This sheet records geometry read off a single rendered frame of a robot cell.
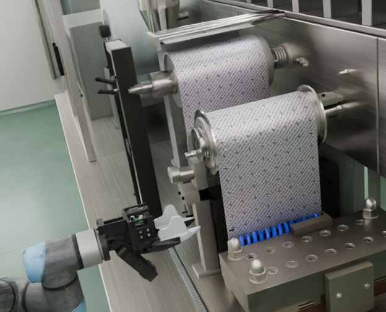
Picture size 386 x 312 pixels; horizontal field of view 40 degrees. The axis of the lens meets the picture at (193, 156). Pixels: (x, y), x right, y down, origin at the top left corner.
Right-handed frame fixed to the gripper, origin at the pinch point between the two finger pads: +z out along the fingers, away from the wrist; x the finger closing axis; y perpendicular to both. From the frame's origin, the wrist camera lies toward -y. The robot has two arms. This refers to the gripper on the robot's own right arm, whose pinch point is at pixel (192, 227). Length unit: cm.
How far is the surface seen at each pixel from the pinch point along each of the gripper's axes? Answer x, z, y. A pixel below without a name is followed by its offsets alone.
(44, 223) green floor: 245, -48, -103
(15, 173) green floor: 354, -68, -101
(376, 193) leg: 15, 57, -14
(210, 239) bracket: 8.1, 5.6, -9.2
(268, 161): -0.4, 19.2, 10.7
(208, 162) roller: 3.8, 7.0, 12.3
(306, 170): -0.3, 28.3, 6.1
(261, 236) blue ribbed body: -3.4, 14.6, -5.3
